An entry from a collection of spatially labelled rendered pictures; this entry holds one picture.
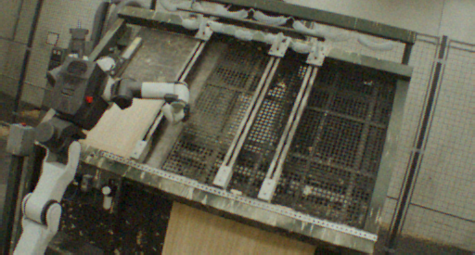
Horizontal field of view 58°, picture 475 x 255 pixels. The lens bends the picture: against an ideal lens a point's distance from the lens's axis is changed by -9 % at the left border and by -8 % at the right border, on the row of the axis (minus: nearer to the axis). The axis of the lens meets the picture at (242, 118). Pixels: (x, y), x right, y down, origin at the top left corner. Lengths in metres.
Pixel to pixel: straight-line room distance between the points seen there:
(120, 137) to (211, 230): 0.80
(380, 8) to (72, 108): 5.89
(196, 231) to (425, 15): 5.50
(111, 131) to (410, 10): 5.51
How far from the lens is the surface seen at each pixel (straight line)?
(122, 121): 2.99
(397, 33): 3.49
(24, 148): 2.95
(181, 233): 2.89
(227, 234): 2.79
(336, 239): 2.43
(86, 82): 2.36
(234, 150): 2.66
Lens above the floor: 1.45
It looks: 3 degrees down
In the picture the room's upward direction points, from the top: 14 degrees clockwise
